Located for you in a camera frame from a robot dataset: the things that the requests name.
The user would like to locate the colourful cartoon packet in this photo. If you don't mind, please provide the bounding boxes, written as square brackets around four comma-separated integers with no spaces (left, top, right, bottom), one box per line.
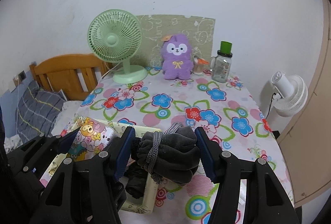
[67,117,117,161]

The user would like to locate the dark grey gloves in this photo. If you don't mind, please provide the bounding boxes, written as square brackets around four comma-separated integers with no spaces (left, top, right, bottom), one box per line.
[131,123,200,186]

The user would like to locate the yellow fabric storage box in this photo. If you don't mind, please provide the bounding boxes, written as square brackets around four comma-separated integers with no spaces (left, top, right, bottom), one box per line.
[49,118,160,213]

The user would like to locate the grey plaid pillow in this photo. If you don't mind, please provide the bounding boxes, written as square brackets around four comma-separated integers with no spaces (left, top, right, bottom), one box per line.
[16,80,65,143]

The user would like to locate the floral tablecloth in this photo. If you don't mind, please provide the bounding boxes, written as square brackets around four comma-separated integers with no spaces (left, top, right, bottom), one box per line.
[53,68,293,223]

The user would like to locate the beige wardrobe door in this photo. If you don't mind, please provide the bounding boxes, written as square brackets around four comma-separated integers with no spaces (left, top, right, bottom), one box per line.
[277,0,330,207]

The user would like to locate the white floor fan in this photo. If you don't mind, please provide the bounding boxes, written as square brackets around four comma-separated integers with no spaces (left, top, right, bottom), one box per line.
[270,71,308,118]

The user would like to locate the glass jar green lid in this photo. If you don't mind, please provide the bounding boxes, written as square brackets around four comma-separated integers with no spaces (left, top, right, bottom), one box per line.
[209,41,233,83]

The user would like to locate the small cup orange item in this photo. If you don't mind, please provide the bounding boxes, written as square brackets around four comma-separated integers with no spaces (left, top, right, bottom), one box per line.
[192,56,209,75]

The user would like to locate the green desk fan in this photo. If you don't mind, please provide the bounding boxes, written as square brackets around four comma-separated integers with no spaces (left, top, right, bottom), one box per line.
[87,9,147,84]

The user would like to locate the purple plush toy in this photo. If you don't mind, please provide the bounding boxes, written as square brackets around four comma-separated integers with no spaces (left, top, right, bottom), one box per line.
[161,34,194,80]

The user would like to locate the green patterned backboard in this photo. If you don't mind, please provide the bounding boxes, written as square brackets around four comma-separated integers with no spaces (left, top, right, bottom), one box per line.
[130,15,215,67]

